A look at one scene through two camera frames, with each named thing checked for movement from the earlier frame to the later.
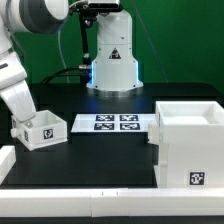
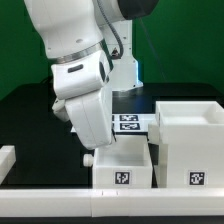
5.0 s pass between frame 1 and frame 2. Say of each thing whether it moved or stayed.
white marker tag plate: stayed
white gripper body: moved
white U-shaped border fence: stayed
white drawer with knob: moved
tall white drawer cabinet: stayed
